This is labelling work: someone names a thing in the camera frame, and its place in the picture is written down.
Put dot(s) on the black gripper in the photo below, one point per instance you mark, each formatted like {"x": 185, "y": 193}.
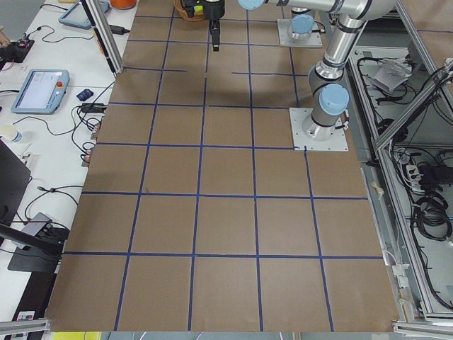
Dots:
{"x": 214, "y": 10}

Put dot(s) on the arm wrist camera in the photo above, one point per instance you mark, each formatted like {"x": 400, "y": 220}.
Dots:
{"x": 188, "y": 7}

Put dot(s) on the white paper cup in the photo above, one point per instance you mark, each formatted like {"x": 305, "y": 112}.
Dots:
{"x": 10, "y": 133}

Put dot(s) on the aluminium frame post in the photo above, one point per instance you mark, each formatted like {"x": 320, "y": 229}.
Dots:
{"x": 103, "y": 35}

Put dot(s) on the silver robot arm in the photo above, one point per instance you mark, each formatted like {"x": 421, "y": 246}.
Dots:
{"x": 302, "y": 23}
{"x": 330, "y": 98}

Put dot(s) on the teach pendant tablet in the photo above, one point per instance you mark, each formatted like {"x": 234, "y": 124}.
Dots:
{"x": 42, "y": 92}
{"x": 81, "y": 14}

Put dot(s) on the black monitor with stand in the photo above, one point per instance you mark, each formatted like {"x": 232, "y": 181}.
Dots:
{"x": 39, "y": 253}

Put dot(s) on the far teach pendant tablet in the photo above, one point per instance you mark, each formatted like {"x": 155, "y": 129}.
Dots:
{"x": 81, "y": 14}

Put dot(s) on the near teach pendant tablet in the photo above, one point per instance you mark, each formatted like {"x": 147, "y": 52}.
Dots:
{"x": 42, "y": 92}

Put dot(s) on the dark blue pouch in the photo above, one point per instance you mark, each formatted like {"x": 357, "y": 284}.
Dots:
{"x": 84, "y": 95}

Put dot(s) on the black power adapter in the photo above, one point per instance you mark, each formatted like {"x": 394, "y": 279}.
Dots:
{"x": 93, "y": 108}

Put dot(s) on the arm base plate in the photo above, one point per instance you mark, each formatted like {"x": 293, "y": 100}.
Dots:
{"x": 314, "y": 41}
{"x": 308, "y": 136}

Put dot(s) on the orange bucket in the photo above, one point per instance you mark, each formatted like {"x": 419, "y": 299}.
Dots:
{"x": 123, "y": 4}

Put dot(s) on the grey usb hub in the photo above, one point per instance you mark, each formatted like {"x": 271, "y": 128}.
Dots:
{"x": 37, "y": 223}

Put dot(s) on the wicker basket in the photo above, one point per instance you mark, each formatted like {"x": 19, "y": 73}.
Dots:
{"x": 196, "y": 18}

